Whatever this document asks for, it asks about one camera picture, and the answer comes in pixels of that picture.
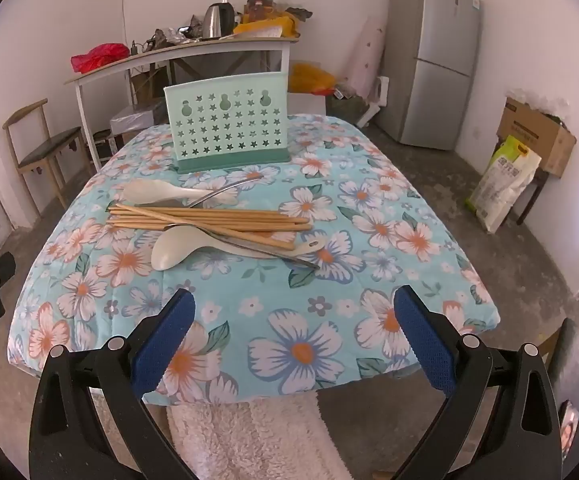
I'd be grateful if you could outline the white fluffy blanket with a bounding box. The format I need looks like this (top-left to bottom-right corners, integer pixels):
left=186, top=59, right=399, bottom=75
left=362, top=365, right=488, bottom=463
left=166, top=389, right=343, bottom=480

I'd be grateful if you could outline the white rice paddle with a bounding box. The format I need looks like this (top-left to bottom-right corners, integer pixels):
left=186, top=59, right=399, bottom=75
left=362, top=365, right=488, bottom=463
left=150, top=227, right=327, bottom=272

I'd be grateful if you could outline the silver refrigerator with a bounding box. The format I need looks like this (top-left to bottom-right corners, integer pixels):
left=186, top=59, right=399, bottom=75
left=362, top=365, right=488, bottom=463
left=375, top=0, right=483, bottom=152

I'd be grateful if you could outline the white plastic stool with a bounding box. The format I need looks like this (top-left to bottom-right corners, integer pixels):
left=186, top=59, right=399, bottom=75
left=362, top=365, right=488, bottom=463
left=357, top=76, right=391, bottom=128

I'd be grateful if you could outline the metal spoon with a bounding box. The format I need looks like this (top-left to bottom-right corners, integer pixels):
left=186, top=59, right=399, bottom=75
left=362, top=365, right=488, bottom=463
left=188, top=178, right=264, bottom=207
left=194, top=224, right=320, bottom=269

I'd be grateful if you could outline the wooden chair with dark seat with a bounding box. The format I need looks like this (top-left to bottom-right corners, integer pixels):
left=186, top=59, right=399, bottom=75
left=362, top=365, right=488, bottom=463
left=2, top=98, right=96, bottom=211

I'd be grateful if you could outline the pink floral rolled mat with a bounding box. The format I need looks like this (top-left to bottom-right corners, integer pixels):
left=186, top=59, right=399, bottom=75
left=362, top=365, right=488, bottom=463
left=352, top=15, right=388, bottom=101

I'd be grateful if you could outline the red plastic bag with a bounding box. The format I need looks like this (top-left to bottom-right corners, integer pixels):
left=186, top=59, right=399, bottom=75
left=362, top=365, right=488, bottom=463
left=71, top=43, right=131, bottom=74

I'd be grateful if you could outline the plastic-covered white box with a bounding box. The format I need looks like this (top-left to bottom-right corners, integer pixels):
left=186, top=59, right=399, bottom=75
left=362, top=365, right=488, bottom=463
left=110, top=104, right=168, bottom=137

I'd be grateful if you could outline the green star-perforated utensil holder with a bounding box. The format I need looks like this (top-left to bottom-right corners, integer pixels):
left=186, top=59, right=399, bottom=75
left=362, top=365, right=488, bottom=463
left=164, top=71, right=291, bottom=175

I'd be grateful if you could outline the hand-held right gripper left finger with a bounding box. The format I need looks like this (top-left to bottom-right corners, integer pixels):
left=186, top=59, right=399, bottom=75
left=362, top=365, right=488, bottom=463
left=28, top=288, right=196, bottom=480

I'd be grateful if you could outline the yellow bag with clutter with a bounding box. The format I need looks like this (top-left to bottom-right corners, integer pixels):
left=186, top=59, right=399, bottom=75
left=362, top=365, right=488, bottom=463
left=233, top=0, right=313, bottom=37

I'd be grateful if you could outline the white curved desk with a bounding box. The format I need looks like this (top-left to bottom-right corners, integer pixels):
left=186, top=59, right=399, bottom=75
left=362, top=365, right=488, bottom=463
left=64, top=35, right=301, bottom=172

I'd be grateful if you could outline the open cardboard box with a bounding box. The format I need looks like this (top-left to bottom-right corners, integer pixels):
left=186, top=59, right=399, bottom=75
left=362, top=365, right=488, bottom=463
left=496, top=95, right=578, bottom=179

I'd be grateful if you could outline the white and green rice bag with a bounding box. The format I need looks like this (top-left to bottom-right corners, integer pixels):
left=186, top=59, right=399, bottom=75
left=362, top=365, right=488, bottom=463
left=465, top=135, right=543, bottom=234

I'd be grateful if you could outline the white plastic spoon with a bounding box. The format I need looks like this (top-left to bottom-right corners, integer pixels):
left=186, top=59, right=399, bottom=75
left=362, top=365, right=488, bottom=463
left=120, top=180, right=216, bottom=206

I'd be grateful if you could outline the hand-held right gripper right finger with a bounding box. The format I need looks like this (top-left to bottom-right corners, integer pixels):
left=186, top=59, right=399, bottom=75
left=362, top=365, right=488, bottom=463
left=393, top=285, right=564, bottom=480

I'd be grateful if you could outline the white storage box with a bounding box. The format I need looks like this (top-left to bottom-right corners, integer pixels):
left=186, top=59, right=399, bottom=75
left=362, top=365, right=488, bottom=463
left=288, top=92, right=327, bottom=117

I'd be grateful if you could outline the yellow plastic bag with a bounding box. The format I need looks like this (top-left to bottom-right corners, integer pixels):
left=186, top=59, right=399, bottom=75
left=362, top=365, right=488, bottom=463
left=289, top=62, right=339, bottom=96

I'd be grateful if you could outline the steel electric kettle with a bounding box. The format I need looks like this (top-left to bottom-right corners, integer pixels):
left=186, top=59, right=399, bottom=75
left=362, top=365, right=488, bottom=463
left=202, top=1, right=236, bottom=41

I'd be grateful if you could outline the bundle of wooden chopsticks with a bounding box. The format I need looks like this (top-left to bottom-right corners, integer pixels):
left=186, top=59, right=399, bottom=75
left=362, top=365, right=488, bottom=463
left=106, top=203, right=313, bottom=251

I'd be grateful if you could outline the floral blue quilt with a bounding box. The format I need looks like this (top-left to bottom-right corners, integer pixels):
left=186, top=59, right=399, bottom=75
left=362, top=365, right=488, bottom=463
left=7, top=114, right=501, bottom=407

